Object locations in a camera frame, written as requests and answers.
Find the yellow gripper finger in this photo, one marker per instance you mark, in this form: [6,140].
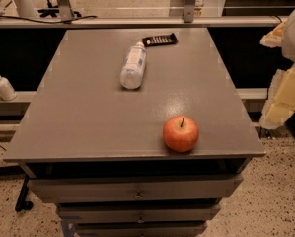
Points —
[280,104]
[274,38]

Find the clear plastic water bottle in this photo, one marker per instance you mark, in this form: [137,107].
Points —
[133,68]

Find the white pump dispenser bottle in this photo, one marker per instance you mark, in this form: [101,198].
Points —
[7,92]

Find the red apple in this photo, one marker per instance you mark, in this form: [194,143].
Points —
[180,133]

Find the top grey drawer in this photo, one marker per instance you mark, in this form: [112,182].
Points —
[134,188]

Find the grey drawer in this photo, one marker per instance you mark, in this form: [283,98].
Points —
[134,188]
[151,229]
[139,213]

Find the bottom grey drawer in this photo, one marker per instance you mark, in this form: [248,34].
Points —
[151,229]

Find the middle grey drawer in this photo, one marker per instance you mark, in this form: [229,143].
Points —
[139,213]

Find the black caster wheel leg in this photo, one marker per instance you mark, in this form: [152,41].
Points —
[22,202]

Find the grey metal post right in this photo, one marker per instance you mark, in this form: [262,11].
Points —
[189,6]

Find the grey metal post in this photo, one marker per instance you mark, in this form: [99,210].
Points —
[189,6]
[65,10]

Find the grey metal post left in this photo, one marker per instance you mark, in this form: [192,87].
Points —
[65,10]

